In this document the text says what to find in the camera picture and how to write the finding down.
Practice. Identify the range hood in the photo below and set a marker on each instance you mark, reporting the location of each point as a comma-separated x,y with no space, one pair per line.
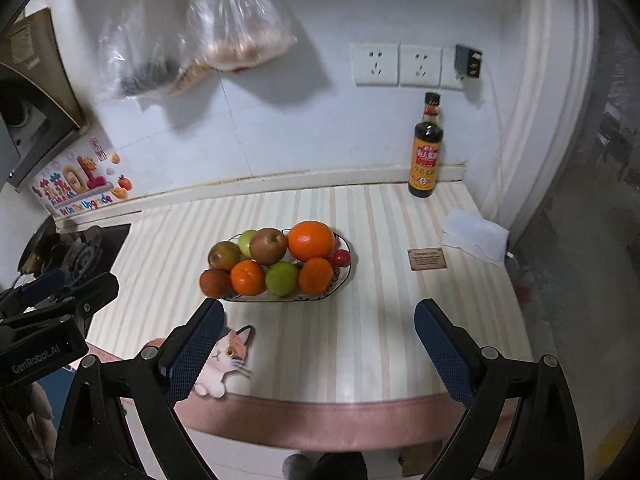
35,105

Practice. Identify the black plug adapter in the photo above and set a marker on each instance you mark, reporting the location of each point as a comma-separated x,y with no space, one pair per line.
468,61

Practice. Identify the brown label sticker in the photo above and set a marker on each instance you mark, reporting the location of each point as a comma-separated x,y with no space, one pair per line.
426,259

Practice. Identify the clear bag dark contents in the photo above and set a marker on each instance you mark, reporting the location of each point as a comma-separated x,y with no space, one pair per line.
135,50

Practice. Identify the white wall socket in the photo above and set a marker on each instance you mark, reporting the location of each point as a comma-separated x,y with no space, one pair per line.
376,64
421,66

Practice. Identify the clear bag brown contents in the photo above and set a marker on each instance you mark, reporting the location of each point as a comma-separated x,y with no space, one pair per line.
240,25

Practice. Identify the brownish apple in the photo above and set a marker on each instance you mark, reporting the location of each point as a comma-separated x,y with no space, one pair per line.
225,255

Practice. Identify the person's left hand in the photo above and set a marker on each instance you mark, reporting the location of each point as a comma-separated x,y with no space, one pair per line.
41,420

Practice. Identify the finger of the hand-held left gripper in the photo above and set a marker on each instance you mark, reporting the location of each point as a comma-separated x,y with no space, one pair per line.
42,282
95,290

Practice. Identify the white paper towel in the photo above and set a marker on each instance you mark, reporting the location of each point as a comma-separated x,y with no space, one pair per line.
475,236

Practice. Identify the red-brown apple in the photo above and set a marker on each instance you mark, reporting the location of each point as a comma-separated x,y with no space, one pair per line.
268,246

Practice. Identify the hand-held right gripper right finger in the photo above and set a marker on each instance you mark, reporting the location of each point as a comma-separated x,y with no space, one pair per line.
445,355

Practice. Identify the small red fruit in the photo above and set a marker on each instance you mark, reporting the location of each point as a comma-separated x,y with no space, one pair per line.
340,258

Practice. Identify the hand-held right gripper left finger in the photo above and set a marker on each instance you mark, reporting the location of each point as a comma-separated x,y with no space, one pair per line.
197,355

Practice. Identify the patterned fruit plate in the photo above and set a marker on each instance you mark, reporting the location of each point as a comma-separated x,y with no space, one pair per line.
340,280

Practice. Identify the small orange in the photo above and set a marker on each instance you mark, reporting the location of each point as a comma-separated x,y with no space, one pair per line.
316,276
247,278

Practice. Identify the glass door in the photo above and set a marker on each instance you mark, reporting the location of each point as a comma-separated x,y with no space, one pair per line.
575,260

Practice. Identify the dark red apple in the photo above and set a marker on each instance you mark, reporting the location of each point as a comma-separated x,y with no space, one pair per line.
215,283

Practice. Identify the dark sauce bottle yellow label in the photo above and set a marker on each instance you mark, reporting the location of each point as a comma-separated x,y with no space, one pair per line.
426,152

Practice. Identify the colourful wall sticker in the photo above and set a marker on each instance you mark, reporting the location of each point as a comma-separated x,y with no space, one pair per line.
75,182

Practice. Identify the green apple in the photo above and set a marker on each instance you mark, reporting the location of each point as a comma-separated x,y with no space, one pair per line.
245,242
282,279

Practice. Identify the cardboard piece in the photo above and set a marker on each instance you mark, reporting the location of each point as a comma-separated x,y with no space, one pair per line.
420,456

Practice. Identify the large orange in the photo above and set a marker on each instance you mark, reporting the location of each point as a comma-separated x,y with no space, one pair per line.
311,241

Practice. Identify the cat sticker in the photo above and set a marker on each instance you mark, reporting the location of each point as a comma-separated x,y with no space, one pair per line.
227,360

